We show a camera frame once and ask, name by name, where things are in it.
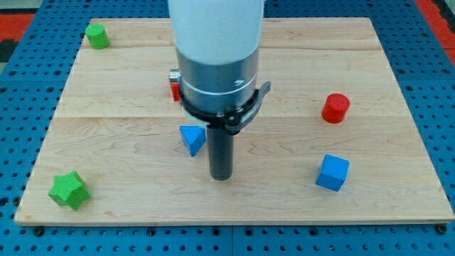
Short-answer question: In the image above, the light wooden board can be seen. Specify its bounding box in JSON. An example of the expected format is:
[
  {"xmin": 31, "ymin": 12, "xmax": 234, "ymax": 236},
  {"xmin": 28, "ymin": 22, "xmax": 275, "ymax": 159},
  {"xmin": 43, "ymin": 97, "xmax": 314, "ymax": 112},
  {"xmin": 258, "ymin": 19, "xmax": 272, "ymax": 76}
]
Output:
[{"xmin": 15, "ymin": 18, "xmax": 454, "ymax": 226}]

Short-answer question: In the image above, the green cylinder block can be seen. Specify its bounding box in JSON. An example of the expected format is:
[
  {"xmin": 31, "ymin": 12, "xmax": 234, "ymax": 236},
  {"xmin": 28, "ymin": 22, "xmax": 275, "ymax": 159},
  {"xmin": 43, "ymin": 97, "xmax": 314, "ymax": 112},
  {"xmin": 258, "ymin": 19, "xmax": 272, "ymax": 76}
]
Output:
[{"xmin": 85, "ymin": 23, "xmax": 109, "ymax": 50}]

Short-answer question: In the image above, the green star block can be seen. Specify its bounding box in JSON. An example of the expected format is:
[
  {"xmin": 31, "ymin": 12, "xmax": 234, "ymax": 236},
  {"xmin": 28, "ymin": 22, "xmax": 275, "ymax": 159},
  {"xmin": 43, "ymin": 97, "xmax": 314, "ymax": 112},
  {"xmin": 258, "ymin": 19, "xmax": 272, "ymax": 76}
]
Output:
[{"xmin": 48, "ymin": 171, "xmax": 91, "ymax": 211}]

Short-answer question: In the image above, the black clamp ring with lever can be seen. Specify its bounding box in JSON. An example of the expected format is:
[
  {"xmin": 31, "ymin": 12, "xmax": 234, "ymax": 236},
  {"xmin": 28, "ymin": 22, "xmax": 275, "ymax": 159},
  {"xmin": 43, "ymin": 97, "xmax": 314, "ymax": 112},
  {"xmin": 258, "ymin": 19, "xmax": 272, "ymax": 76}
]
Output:
[{"xmin": 178, "ymin": 80, "xmax": 272, "ymax": 136}]

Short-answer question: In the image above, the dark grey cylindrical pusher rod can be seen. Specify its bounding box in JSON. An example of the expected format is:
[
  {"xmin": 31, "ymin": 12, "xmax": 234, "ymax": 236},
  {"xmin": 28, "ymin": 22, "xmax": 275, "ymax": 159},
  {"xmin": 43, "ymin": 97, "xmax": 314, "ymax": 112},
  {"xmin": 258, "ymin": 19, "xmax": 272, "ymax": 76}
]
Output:
[{"xmin": 207, "ymin": 128, "xmax": 234, "ymax": 181}]

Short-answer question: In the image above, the red block behind arm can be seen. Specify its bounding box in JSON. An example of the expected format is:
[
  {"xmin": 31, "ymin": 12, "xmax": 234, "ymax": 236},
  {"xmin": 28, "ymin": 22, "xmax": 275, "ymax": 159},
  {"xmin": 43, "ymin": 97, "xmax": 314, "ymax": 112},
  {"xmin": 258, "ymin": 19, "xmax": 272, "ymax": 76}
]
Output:
[{"xmin": 170, "ymin": 82, "xmax": 181, "ymax": 102}]

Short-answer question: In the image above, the blue cube block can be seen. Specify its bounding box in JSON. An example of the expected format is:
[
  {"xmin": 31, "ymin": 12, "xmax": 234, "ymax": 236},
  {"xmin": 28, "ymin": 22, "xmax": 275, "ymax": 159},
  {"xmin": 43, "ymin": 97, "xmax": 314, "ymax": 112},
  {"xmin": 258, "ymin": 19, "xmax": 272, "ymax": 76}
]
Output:
[{"xmin": 316, "ymin": 154, "xmax": 350, "ymax": 191}]

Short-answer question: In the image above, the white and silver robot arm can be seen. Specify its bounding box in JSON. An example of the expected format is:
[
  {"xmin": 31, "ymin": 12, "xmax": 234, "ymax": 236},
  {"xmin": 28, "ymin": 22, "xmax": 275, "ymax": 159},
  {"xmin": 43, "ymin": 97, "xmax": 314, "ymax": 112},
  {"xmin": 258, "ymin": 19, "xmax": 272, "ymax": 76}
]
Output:
[{"xmin": 168, "ymin": 0, "xmax": 264, "ymax": 114}]

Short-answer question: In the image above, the red cylinder block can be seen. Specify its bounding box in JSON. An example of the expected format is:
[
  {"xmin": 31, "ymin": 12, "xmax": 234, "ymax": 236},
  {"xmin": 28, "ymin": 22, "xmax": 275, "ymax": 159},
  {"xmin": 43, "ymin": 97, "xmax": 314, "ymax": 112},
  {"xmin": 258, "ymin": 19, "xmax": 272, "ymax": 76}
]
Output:
[{"xmin": 321, "ymin": 93, "xmax": 350, "ymax": 124}]

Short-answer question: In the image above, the blue triangle block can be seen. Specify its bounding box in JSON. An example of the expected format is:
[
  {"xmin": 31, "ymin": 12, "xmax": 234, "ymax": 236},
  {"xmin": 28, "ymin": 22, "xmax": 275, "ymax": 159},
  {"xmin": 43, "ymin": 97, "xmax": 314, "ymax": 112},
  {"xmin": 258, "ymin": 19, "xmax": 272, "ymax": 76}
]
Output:
[{"xmin": 179, "ymin": 125, "xmax": 206, "ymax": 156}]

